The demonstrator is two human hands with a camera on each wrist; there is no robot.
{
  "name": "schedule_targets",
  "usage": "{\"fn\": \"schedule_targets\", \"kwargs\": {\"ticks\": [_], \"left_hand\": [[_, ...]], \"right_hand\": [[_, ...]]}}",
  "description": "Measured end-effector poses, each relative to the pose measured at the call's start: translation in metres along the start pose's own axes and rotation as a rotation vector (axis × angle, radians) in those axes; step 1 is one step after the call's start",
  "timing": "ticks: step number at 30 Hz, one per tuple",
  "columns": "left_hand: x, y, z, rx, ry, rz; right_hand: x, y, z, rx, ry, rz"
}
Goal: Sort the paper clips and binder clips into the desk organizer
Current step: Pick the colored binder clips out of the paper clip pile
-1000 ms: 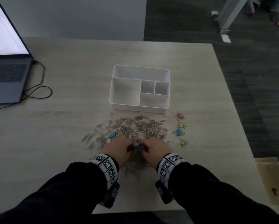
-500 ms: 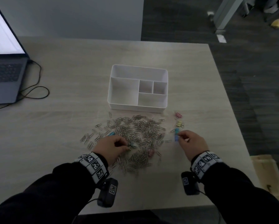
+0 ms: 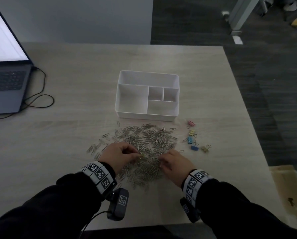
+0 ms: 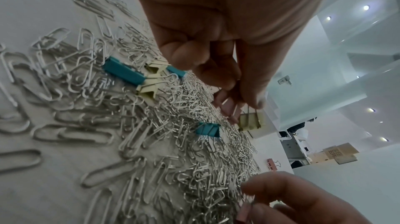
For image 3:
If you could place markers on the person's left hand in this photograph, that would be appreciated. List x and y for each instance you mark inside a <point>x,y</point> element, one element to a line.
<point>117,156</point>

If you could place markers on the person's right hand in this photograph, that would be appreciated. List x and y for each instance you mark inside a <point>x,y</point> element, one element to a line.
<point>177,166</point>

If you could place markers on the group of colourful binder clips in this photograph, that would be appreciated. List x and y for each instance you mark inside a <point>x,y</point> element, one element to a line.
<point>194,147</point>

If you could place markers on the pile of silver paper clips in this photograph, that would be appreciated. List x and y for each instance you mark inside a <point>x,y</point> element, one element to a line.
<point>148,139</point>

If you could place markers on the white compartment organizer tray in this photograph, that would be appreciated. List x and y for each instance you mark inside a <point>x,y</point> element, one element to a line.
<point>132,102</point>

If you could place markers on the person's left forearm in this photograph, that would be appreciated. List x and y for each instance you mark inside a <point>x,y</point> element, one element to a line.
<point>51,209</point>

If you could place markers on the person's right forearm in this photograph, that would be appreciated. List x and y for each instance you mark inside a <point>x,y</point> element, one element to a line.
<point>238,209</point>

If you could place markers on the person's black trousers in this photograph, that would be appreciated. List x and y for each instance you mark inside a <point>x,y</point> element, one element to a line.
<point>133,232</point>

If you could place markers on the right wristband with square markers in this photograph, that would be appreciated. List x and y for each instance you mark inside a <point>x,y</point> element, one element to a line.
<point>195,182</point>

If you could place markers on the wristband with square markers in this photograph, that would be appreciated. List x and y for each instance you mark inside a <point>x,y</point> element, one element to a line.
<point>100,174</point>
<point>195,182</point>

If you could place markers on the left wristband with square markers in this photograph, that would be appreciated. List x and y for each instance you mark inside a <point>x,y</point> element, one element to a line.
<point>100,174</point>

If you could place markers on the grey laptop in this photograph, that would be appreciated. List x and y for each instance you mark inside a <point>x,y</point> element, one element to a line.
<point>6,84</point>

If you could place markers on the white floor plate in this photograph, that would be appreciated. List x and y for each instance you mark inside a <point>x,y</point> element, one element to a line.
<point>237,40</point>

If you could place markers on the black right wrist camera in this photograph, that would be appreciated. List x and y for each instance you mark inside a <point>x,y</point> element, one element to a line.
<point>188,210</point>

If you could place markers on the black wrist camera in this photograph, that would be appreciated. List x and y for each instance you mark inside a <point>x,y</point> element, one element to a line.
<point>118,204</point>
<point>188,210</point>

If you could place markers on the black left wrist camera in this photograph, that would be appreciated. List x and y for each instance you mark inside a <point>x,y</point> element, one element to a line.
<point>118,204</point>

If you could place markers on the grey metal post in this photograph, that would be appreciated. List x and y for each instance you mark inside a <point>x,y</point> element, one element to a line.
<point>243,12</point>

